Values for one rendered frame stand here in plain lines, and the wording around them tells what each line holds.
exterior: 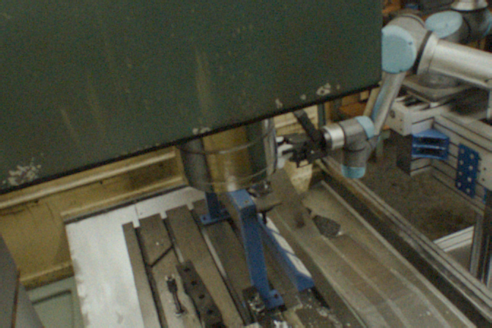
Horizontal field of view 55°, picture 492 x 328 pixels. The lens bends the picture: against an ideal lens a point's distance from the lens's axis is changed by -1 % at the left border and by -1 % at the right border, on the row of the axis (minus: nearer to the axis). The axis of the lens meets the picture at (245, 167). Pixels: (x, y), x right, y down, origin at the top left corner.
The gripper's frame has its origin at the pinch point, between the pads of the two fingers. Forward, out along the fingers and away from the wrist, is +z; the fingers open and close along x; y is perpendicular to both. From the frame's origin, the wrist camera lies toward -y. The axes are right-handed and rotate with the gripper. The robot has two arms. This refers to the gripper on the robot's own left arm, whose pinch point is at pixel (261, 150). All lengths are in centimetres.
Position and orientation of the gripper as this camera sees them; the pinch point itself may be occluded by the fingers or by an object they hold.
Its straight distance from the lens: 136.6
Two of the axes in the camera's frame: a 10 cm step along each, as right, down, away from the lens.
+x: -3.4, -4.2, 8.5
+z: -9.3, 2.7, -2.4
